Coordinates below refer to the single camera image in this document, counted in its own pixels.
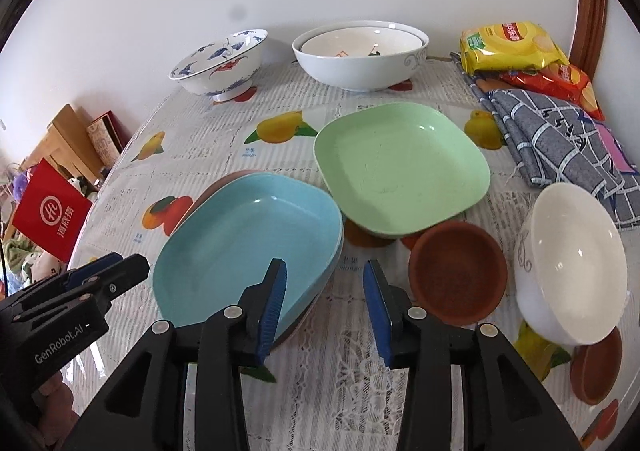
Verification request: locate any small brown bowl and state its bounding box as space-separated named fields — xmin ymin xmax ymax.
xmin=569 ymin=326 xmax=625 ymax=406
xmin=408 ymin=221 xmax=508 ymax=327

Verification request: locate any fruit print lace tablecloth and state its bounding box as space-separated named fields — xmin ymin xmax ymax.
xmin=60 ymin=53 xmax=640 ymax=451

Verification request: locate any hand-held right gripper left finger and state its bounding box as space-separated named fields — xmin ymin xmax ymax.
xmin=60 ymin=258 xmax=288 ymax=451

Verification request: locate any red paper bag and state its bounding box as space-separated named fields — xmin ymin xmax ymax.
xmin=12 ymin=158 xmax=93 ymax=263

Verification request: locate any patterned gift box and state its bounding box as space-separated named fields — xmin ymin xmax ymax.
xmin=86 ymin=113 xmax=126 ymax=169

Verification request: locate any wooden door frame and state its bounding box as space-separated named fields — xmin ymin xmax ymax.
xmin=570 ymin=0 xmax=608 ymax=82

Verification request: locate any person's left hand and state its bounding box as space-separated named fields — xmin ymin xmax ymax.
xmin=25 ymin=377 xmax=77 ymax=451

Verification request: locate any light blue square plate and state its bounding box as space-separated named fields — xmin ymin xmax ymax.
xmin=152 ymin=176 xmax=345 ymax=332

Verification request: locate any white bowl with orange print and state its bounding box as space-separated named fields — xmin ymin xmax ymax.
xmin=300 ymin=28 xmax=426 ymax=60

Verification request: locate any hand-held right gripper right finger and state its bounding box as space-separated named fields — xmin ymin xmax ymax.
xmin=362 ymin=259 xmax=583 ymax=451

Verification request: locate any plain white bowl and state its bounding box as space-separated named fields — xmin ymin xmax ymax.
xmin=514 ymin=182 xmax=628 ymax=346

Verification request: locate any grey checked cloth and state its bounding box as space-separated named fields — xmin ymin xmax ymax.
xmin=450 ymin=51 xmax=640 ymax=230

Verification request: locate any yellow chip bag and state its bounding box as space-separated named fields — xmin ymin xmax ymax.
xmin=459 ymin=22 xmax=571 ymax=76

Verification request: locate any brown cardboard box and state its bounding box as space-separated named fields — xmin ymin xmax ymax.
xmin=50 ymin=103 xmax=108 ymax=182

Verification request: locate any large white patterned bowl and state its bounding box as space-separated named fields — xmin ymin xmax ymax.
xmin=291 ymin=21 xmax=431 ymax=92

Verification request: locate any light green square plate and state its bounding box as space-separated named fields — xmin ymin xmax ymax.
xmin=313 ymin=102 xmax=492 ymax=238

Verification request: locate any pink square plate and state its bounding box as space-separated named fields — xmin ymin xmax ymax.
xmin=175 ymin=170 xmax=346 ymax=349

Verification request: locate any blue and white footed bowl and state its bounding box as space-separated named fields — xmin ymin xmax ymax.
xmin=168 ymin=28 xmax=269 ymax=104

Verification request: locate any red chip bag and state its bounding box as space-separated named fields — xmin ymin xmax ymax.
xmin=500 ymin=62 xmax=606 ymax=122

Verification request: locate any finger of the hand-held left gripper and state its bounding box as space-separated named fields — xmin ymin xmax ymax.
xmin=60 ymin=252 xmax=124 ymax=285
xmin=75 ymin=254 xmax=150 ymax=302

